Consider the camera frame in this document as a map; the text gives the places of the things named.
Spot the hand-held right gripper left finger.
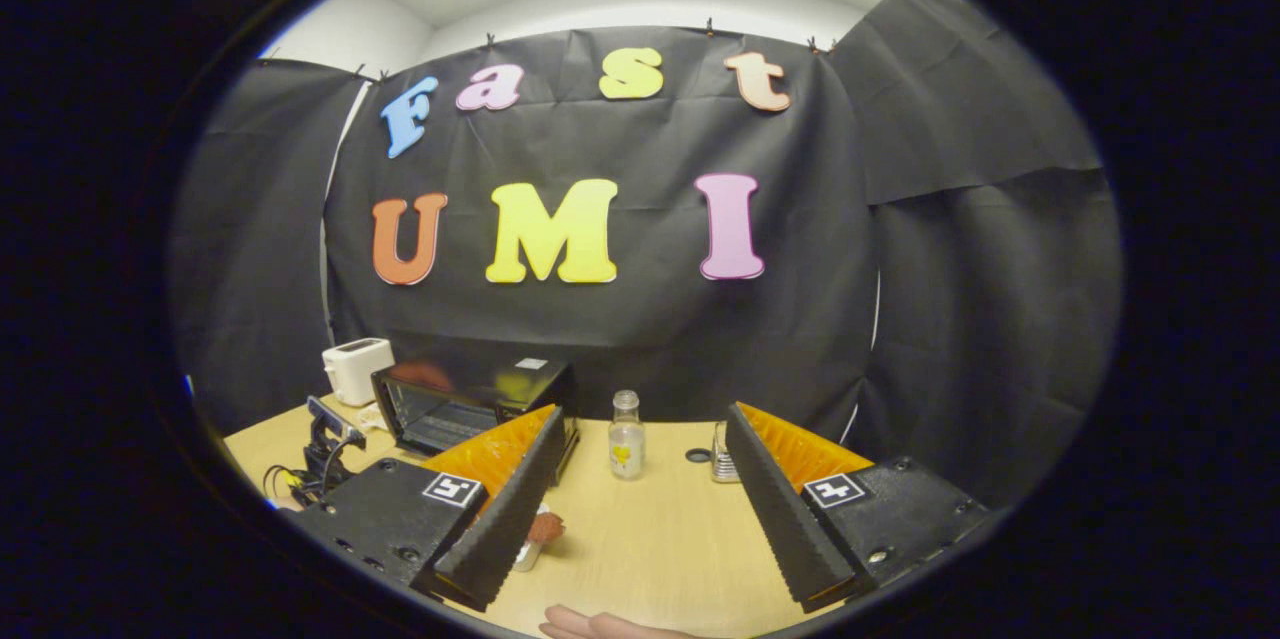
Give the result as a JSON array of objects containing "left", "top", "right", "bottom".
[{"left": 295, "top": 405, "right": 568, "bottom": 612}]

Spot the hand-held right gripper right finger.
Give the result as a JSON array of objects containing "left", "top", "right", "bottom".
[{"left": 725, "top": 402, "right": 991, "bottom": 613}]

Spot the black electric oven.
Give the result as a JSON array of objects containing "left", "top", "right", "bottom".
[{"left": 371, "top": 357, "right": 580, "bottom": 482}]

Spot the clear glass cup with spoon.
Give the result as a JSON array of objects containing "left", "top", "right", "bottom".
[{"left": 711, "top": 421, "right": 742, "bottom": 485}]

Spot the white toaster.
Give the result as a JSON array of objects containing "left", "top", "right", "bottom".
[{"left": 322, "top": 338, "right": 396, "bottom": 408}]

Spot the clear glass bottle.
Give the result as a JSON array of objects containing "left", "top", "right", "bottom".
[{"left": 608, "top": 390, "right": 647, "bottom": 482}]

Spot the black backdrop cloth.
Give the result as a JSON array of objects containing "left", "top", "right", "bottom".
[{"left": 170, "top": 0, "right": 1126, "bottom": 510}]

